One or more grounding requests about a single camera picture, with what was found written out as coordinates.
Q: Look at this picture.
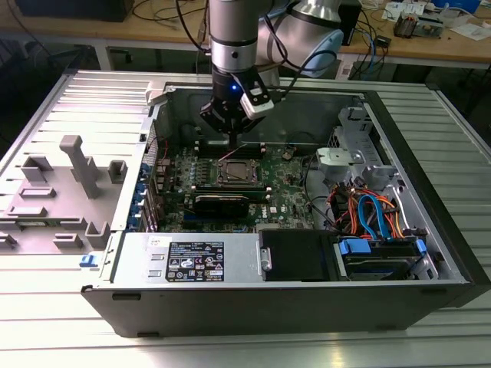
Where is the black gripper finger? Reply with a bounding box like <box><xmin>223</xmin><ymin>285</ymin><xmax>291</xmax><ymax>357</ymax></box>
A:
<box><xmin>233</xmin><ymin>113</ymin><xmax>266</xmax><ymax>149</ymax></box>
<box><xmin>198</xmin><ymin>99</ymin><xmax>236</xmax><ymax>150</ymax></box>

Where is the silver square CPU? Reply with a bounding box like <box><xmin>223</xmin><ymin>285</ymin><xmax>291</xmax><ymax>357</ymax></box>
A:
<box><xmin>226</xmin><ymin>162</ymin><xmax>255</xmax><ymax>181</ymax></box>

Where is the metal socket cover frame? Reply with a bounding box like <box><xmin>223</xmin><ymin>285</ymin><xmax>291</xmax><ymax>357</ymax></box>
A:
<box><xmin>218</xmin><ymin>159</ymin><xmax>261</xmax><ymax>186</ymax></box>

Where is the CPU socket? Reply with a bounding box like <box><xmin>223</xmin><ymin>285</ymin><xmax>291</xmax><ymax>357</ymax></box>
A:
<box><xmin>217</xmin><ymin>157</ymin><xmax>262</xmax><ymax>188</ymax></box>

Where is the pale grey case latch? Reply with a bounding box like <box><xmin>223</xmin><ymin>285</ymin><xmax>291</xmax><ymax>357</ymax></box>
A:
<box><xmin>145</xmin><ymin>80</ymin><xmax>172</xmax><ymax>107</ymax></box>

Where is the green motherboard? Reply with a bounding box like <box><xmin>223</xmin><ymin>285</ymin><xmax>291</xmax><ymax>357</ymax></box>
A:
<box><xmin>153</xmin><ymin>143</ymin><xmax>327</xmax><ymax>235</ymax></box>

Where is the green RAM stick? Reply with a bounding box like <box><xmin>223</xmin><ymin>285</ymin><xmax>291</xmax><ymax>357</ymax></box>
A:
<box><xmin>193</xmin><ymin>190</ymin><xmax>272</xmax><ymax>204</ymax></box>

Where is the black graphics card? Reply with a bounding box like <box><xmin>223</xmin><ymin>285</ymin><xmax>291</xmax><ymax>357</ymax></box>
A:
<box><xmin>191</xmin><ymin>193</ymin><xmax>250</xmax><ymax>219</ymax></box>

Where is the silver metal drive cage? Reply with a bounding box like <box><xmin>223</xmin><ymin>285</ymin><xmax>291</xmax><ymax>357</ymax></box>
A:
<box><xmin>314</xmin><ymin>107</ymin><xmax>404</xmax><ymax>185</ymax></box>

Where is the silver power supply with label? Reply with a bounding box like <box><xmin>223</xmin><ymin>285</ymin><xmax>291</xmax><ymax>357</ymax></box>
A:
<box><xmin>100</xmin><ymin>232</ymin><xmax>265</xmax><ymax>284</ymax></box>

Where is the tall black box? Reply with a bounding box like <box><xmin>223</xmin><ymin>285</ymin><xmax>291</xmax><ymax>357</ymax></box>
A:
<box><xmin>338</xmin><ymin>0</ymin><xmax>364</xmax><ymax>47</ymax></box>

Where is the blue disk carrier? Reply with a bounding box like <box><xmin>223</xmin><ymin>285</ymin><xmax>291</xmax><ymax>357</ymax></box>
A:
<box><xmin>337</xmin><ymin>237</ymin><xmax>429</xmax><ymax>283</ymax></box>

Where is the large black case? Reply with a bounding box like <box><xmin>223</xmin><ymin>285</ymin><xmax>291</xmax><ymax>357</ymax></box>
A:
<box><xmin>15</xmin><ymin>0</ymin><xmax>135</xmax><ymax>23</ymax></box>

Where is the grey plastic parts rack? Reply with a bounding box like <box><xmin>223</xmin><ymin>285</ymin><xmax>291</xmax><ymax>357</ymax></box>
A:
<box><xmin>0</xmin><ymin>134</ymin><xmax>130</xmax><ymax>254</ymax></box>

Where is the white printed card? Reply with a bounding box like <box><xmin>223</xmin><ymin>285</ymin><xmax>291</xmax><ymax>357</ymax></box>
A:
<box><xmin>381</xmin><ymin>2</ymin><xmax>407</xmax><ymax>22</ymax></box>

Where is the copper finned heat sink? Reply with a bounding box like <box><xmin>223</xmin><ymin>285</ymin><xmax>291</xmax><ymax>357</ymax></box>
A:
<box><xmin>394</xmin><ymin>11</ymin><xmax>421</xmax><ymax>38</ymax></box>

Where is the wooden desk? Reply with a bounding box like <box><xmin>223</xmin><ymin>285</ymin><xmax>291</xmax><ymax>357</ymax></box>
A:
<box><xmin>0</xmin><ymin>0</ymin><xmax>491</xmax><ymax>72</ymax></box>

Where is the black open PC case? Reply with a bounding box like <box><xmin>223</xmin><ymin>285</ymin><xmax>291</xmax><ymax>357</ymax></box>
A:
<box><xmin>80</xmin><ymin>78</ymin><xmax>491</xmax><ymax>339</ymax></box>

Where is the black hard disk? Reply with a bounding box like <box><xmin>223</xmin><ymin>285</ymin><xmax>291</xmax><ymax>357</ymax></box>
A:
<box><xmin>344</xmin><ymin>255</ymin><xmax>417</xmax><ymax>281</ymax></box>

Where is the grey metal device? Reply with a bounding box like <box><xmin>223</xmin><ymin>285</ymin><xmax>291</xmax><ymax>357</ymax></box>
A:
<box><xmin>416</xmin><ymin>13</ymin><xmax>448</xmax><ymax>39</ymax></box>

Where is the white paper sheet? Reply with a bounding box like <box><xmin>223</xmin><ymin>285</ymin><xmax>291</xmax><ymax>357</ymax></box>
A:
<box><xmin>448</xmin><ymin>22</ymin><xmax>491</xmax><ymax>41</ymax></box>

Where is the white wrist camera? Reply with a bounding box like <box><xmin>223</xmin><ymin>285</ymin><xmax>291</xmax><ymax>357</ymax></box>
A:
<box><xmin>239</xmin><ymin>81</ymin><xmax>276</xmax><ymax>120</ymax></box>

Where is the blue cable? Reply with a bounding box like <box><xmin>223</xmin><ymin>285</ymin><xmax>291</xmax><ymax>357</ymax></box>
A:
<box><xmin>362</xmin><ymin>32</ymin><xmax>379</xmax><ymax>74</ymax></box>

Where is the blue flat wire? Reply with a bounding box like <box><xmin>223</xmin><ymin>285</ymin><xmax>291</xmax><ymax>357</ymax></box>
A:
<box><xmin>358</xmin><ymin>194</ymin><xmax>392</xmax><ymax>241</ymax></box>

